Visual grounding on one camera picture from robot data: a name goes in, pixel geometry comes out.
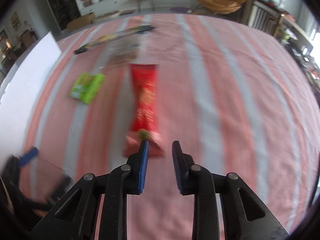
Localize black glass cabinet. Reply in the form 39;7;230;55
42;0;82;32

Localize orange lounge chair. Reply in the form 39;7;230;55
195;0;251;15

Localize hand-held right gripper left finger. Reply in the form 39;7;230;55
29;140;150;240

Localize red snack packet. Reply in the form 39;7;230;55
122;63;165;158

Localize purple rug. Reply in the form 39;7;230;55
170;6;192;14

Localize pink striped bed sheet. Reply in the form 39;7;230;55
19;14;318;240

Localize clear packet with brown pastry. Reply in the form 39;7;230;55
105;38;141;67

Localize cluttered desk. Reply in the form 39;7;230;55
282;12;320;92

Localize green snack packet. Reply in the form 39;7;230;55
69;72;105;105

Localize long dark snack packet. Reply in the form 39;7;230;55
74;24;161;55

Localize dark metal railing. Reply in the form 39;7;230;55
251;0;282;35

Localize cardboard box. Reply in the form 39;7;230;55
66;12;96;31

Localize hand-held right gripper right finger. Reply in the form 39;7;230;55
171;140;290;240

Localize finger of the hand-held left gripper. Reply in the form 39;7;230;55
18;147;40;168
46;174;73;203

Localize framed wall picture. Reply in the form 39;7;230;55
10;11;22;30

